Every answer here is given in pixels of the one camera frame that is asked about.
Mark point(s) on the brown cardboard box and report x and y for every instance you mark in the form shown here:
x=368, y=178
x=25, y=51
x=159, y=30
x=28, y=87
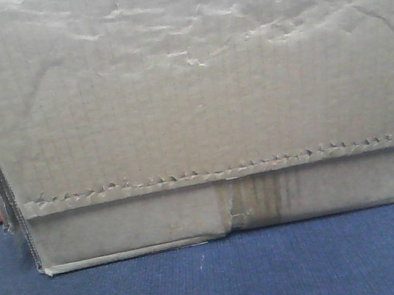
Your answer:
x=133, y=126

